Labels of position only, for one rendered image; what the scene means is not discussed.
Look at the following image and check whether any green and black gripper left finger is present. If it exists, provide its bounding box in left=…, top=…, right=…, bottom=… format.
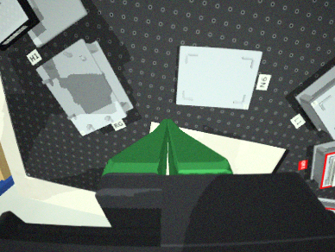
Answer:
left=102, top=119, right=168, bottom=176

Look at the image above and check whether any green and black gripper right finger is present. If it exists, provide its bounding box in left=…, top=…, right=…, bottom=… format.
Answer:
left=167, top=119, right=234, bottom=175

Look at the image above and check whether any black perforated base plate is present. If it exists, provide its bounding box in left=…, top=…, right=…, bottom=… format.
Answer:
left=0, top=0, right=335, bottom=199

